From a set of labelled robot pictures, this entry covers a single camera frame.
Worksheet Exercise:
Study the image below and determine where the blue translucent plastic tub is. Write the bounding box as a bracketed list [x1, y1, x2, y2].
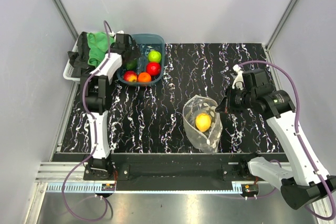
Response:
[117, 34, 165, 87]

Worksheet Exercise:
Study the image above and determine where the white plastic basket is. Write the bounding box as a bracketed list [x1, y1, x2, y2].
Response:
[62, 40, 80, 84]

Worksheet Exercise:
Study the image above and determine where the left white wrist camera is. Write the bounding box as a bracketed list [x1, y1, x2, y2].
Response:
[109, 30, 124, 39]

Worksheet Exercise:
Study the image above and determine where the aluminium frame post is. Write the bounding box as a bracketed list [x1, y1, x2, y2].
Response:
[265, 0, 299, 51]
[52, 0, 79, 40]

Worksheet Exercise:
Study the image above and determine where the red fake apple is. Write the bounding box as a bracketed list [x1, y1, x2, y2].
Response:
[146, 62, 161, 76]

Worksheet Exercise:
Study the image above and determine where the slotted cable duct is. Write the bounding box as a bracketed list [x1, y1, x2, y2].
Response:
[46, 183, 246, 193]

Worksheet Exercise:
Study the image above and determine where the orange fake fruit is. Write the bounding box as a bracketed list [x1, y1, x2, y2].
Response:
[137, 72, 152, 83]

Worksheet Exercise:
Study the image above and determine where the red yellow fake peach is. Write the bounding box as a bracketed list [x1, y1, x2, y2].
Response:
[123, 70, 138, 82]

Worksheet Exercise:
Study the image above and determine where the green fake apple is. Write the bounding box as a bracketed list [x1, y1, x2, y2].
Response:
[148, 50, 162, 63]

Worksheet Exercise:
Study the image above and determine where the clear polka dot zip bag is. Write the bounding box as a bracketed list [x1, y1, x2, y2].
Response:
[183, 95, 223, 154]

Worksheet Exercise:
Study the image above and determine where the right aluminium frame post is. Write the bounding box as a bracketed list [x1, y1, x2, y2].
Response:
[265, 0, 299, 51]

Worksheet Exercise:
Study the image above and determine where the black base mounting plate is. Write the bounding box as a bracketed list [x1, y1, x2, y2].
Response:
[83, 154, 254, 194]

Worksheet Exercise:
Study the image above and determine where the yellow fake lemon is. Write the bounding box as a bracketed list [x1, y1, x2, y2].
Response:
[195, 113, 212, 132]

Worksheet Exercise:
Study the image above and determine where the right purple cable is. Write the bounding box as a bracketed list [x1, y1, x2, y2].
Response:
[217, 60, 336, 220]

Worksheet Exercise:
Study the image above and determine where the left aluminium frame post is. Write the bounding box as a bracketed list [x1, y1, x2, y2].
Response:
[52, 0, 79, 40]

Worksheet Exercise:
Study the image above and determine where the dark green fake avocado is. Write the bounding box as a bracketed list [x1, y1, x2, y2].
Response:
[126, 59, 138, 70]

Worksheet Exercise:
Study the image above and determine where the purple cable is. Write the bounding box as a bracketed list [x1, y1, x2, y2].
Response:
[217, 60, 336, 220]
[60, 20, 113, 221]

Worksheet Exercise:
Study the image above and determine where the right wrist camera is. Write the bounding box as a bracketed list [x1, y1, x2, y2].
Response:
[232, 65, 244, 90]

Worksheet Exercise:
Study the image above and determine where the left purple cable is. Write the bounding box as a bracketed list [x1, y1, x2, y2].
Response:
[60, 20, 113, 221]

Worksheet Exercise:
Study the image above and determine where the green cloth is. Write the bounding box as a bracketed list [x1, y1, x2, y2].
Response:
[87, 32, 114, 68]

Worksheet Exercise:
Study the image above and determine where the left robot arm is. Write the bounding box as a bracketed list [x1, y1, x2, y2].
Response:
[80, 33, 140, 180]

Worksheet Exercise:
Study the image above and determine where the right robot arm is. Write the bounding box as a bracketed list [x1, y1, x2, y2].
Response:
[216, 65, 335, 210]

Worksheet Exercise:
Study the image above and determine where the black cloth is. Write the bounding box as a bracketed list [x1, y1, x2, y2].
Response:
[68, 32, 95, 78]

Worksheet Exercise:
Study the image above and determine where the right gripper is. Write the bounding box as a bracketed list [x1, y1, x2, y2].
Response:
[215, 84, 256, 114]

